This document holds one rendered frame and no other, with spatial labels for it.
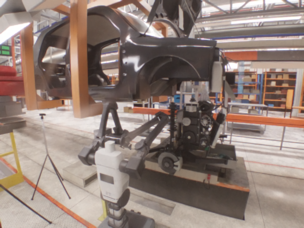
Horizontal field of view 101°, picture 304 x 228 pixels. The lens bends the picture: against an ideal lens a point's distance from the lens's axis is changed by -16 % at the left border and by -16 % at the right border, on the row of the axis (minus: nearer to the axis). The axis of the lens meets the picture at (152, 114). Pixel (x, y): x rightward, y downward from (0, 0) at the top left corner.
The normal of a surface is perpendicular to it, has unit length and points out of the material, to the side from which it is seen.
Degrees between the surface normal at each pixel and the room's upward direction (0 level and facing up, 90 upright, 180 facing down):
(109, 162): 90
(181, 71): 90
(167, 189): 90
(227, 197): 90
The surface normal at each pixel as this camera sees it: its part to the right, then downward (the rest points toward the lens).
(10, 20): 0.89, 0.07
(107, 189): -0.37, 0.16
